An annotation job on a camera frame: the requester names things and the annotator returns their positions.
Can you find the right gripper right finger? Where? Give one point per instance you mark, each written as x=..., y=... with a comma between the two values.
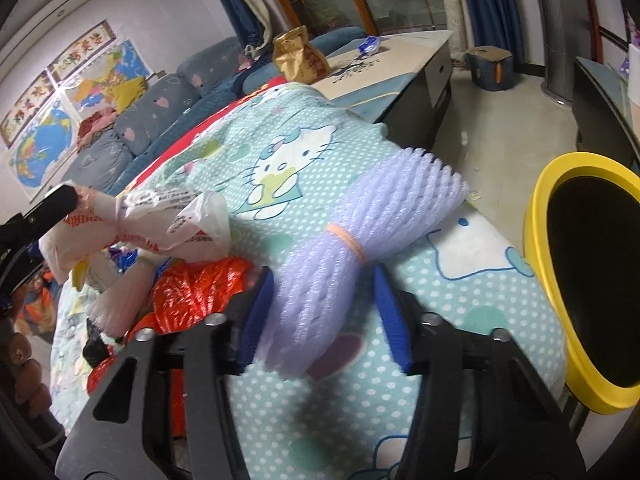
x=482, y=411

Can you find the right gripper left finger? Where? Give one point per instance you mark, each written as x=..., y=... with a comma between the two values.
x=124, y=430

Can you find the white printed plastic bag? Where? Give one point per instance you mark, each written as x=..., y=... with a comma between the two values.
x=176, y=223

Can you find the purple foam fruit net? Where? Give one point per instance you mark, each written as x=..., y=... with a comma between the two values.
x=390, y=206

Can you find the yellow rimmed trash bin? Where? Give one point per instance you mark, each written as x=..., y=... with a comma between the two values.
x=581, y=237

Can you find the white foam net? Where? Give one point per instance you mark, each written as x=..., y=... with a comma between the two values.
x=115, y=310

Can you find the world map poster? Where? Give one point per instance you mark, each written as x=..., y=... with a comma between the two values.
x=43, y=147

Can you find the blue sofa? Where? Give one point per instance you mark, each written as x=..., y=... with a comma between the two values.
x=202, y=84

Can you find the red plastic bag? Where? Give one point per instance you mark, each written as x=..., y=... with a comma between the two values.
x=183, y=295

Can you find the China map poster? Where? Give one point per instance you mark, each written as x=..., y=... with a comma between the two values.
x=95, y=86

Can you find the yellow cushion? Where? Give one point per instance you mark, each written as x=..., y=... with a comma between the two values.
x=128, y=92

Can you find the Hello Kitty bed sheet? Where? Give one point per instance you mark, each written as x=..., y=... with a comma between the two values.
x=282, y=160

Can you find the blue curtain left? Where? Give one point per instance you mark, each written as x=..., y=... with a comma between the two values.
x=245, y=23

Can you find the blue curtain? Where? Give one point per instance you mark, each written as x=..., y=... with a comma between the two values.
x=497, y=23
x=245, y=23

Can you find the coffee table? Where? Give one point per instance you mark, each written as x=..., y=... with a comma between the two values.
x=405, y=84

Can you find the brown paper bag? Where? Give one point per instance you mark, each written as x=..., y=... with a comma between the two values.
x=297, y=59

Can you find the blue storage stool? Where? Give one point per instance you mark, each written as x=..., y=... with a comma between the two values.
x=492, y=68

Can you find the blue snack wrapper on table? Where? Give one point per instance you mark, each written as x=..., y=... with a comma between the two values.
x=369, y=46

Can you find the blue curtain right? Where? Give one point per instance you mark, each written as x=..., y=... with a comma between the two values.
x=497, y=23

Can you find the silver tower air conditioner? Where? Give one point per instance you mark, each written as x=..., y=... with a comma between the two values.
x=566, y=29

